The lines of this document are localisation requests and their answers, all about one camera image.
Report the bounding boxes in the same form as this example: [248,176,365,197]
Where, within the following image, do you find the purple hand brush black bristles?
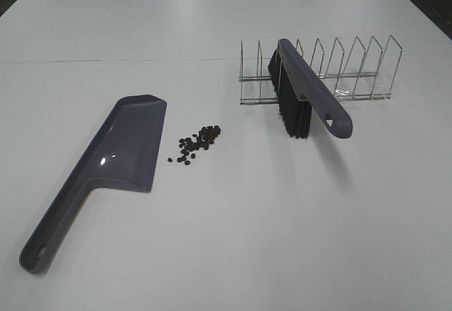
[268,38,353,139]

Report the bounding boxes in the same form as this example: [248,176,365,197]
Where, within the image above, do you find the pile of coffee beans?
[166,125,222,166]

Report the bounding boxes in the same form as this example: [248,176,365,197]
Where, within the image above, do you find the purple plastic dustpan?
[19,94,167,274]

